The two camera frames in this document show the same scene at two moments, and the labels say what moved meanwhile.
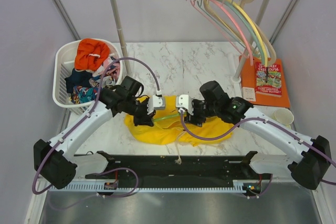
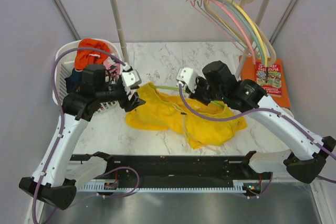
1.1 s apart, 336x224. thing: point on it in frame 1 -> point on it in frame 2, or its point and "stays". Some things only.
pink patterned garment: [114, 67] stays
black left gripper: [145, 119] -> [134, 102]
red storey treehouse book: [268, 79] stays
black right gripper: [194, 119] -> [198, 82]
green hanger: [157, 119] -> [173, 88]
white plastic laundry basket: [64, 64] stays
